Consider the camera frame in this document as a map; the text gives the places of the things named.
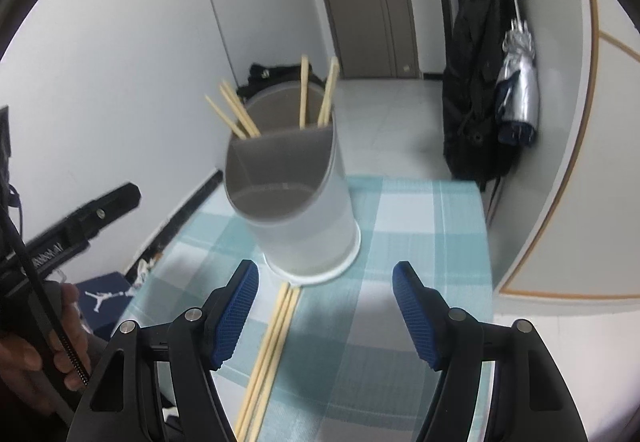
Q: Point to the grey-brown door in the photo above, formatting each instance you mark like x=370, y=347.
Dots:
x=360, y=12

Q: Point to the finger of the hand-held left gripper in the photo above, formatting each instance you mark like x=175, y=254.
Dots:
x=112, y=209

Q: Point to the person's left hand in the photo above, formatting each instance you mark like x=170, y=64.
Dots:
x=75, y=337

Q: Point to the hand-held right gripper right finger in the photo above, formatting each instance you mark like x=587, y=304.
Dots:
x=415, y=317

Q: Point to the teal checked tablecloth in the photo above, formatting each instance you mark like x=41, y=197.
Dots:
x=395, y=232

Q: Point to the white crumpled paper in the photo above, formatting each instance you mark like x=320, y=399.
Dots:
x=144, y=274

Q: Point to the white cylindrical chopstick holder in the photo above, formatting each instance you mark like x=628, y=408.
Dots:
x=310, y=222

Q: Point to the dark blue shoe box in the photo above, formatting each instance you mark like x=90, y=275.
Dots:
x=102, y=306

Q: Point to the black hanging coat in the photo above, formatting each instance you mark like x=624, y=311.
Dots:
x=470, y=97

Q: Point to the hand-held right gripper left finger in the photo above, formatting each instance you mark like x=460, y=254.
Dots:
x=235, y=317

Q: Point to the silver folded umbrella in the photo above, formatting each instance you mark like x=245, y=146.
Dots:
x=522, y=87

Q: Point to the black door frame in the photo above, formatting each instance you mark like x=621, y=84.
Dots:
x=444, y=22

